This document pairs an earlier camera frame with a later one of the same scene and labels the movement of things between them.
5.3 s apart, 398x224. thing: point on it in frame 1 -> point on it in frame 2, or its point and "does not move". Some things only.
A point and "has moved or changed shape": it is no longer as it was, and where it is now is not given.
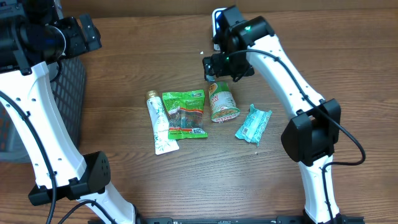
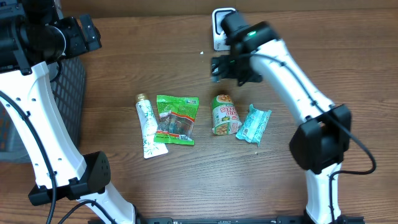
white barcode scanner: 219,28 does not move
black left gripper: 73,27 does not move
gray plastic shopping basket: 68,80 does not move
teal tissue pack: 254,125 does not move
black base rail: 228,219 does not move
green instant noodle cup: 222,101 has moved or changed shape
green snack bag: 185,111 has moved or changed shape
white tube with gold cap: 165,140 -> 148,127
